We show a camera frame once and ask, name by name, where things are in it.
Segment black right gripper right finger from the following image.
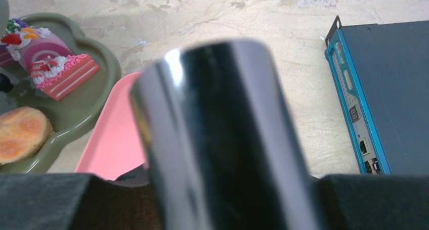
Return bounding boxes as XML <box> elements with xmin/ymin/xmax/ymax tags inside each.
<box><xmin>313</xmin><ymin>174</ymin><xmax>428</xmax><ymax>229</ymax></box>

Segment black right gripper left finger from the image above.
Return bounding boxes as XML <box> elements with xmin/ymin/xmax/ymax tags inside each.
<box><xmin>1</xmin><ymin>173</ymin><xmax>161</xmax><ymax>229</ymax></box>

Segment paw print bun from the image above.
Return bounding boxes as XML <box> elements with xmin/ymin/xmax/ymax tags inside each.
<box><xmin>1</xmin><ymin>107</ymin><xmax>54</xmax><ymax>165</ymax></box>

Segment green three-tier stand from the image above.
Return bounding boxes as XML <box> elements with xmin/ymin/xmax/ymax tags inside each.
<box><xmin>1</xmin><ymin>0</ymin><xmax>121</xmax><ymax>173</ymax></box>

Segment pink serving tray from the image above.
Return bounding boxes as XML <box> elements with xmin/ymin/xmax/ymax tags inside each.
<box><xmin>75</xmin><ymin>72</ymin><xmax>145</xmax><ymax>180</ymax></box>

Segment pink strawberry triangle cake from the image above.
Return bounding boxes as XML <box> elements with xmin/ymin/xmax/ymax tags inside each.
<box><xmin>29</xmin><ymin>54</ymin><xmax>100</xmax><ymax>101</ymax></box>

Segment black cat-paw tongs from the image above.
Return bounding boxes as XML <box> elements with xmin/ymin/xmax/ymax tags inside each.
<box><xmin>130</xmin><ymin>38</ymin><xmax>328</xmax><ymax>229</ymax></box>

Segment purple swirl roll cake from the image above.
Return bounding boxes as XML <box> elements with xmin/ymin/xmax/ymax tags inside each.
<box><xmin>7</xmin><ymin>27</ymin><xmax>73</xmax><ymax>71</ymax></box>

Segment purple triangle cake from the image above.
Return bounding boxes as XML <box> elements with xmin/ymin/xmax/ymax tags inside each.
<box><xmin>1</xmin><ymin>18</ymin><xmax>28</xmax><ymax>68</ymax></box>

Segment dark grey flat box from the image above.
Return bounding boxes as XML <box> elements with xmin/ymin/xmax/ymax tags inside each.
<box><xmin>325</xmin><ymin>17</ymin><xmax>428</xmax><ymax>176</ymax></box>

